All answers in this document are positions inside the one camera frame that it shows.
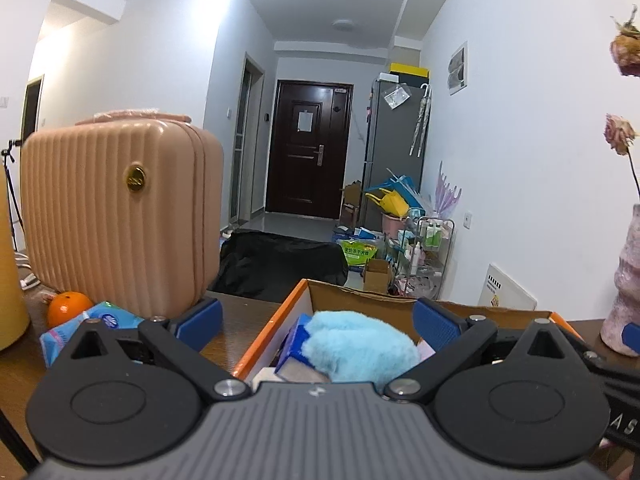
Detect light blue plush toy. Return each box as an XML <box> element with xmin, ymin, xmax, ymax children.
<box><xmin>302</xmin><ymin>311</ymin><xmax>420</xmax><ymax>391</ymax></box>

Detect pink textured vase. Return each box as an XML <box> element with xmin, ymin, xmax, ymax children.
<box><xmin>600</xmin><ymin>204</ymin><xmax>640</xmax><ymax>358</ymax></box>

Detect blue tissue box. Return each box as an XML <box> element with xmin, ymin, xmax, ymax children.
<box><xmin>274</xmin><ymin>313</ymin><xmax>329</xmax><ymax>384</ymax></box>

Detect orange fruit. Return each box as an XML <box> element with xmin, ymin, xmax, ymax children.
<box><xmin>47</xmin><ymin>292</ymin><xmax>94</xmax><ymax>328</ymax></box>

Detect blue tissue pack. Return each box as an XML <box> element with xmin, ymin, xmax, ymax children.
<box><xmin>39</xmin><ymin>301</ymin><xmax>143</xmax><ymax>368</ymax></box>

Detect green snack bag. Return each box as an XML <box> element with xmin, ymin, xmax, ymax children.
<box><xmin>337</xmin><ymin>240</ymin><xmax>378</xmax><ymax>268</ymax></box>

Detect red cardboard box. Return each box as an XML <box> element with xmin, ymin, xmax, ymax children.
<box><xmin>232</xmin><ymin>280</ymin><xmax>576</xmax><ymax>382</ymax></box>

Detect pink ribbed suitcase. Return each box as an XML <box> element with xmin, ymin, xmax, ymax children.
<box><xmin>20</xmin><ymin>113</ymin><xmax>224</xmax><ymax>318</ymax></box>

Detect yellow watering can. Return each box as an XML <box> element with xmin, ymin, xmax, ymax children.
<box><xmin>366</xmin><ymin>188</ymin><xmax>409</xmax><ymax>218</ymax></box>

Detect yellow thermos jug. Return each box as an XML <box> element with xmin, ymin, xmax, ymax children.
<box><xmin>0</xmin><ymin>176</ymin><xmax>30</xmax><ymax>350</ymax></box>

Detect grey refrigerator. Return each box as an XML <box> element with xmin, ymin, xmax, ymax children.
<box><xmin>358</xmin><ymin>80</ymin><xmax>424</xmax><ymax>231</ymax></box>

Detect dark brown door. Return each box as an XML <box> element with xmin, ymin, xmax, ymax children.
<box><xmin>266</xmin><ymin>79</ymin><xmax>352</xmax><ymax>220</ymax></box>

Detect yellow box on fridge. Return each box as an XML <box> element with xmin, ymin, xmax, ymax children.
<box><xmin>388</xmin><ymin>63</ymin><xmax>430</xmax><ymax>78</ymax></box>

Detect dried pink roses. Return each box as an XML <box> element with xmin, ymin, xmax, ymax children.
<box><xmin>603</xmin><ymin>3</ymin><xmax>639</xmax><ymax>193</ymax></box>

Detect wire rack cart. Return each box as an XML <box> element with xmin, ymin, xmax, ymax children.
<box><xmin>387</xmin><ymin>217</ymin><xmax>456</xmax><ymax>300</ymax></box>

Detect wall electrical panel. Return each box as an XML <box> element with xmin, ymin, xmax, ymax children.
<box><xmin>447</xmin><ymin>42</ymin><xmax>469</xmax><ymax>96</ymax></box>

